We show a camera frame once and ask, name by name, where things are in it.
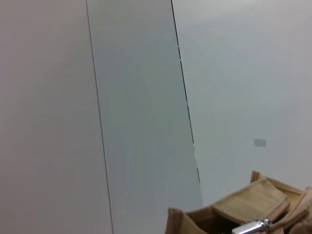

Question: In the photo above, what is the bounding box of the khaki canvas food bag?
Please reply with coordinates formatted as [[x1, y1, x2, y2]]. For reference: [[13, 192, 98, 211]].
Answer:
[[166, 170, 312, 234]]

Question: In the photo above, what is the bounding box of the silver metal zipper pull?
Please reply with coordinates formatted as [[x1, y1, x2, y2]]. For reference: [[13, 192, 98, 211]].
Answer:
[[231, 218, 272, 234]]

